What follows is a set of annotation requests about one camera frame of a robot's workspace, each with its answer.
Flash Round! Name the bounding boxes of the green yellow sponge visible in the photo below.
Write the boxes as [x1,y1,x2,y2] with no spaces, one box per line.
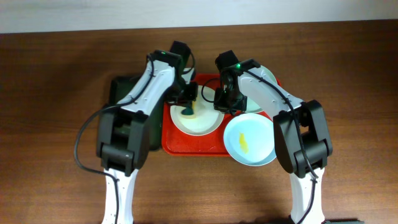
[180,106,195,116]

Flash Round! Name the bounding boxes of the white round plate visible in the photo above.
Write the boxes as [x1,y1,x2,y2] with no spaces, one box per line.
[170,85,224,136]

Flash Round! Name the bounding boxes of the light blue round plate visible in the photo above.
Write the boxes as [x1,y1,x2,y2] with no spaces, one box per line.
[223,113,276,166]

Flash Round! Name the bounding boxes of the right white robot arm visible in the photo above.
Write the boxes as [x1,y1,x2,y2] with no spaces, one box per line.
[215,55,333,223]

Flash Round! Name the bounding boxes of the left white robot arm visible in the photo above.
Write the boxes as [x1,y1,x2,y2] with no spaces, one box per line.
[96,47,197,223]

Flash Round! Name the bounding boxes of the red plastic tray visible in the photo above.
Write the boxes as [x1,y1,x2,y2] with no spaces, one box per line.
[160,73,282,157]

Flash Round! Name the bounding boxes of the black plastic tray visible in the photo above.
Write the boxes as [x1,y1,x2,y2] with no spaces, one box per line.
[109,77,164,151]

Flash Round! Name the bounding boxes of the mint green round plate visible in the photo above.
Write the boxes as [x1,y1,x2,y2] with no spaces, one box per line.
[242,65,278,113]

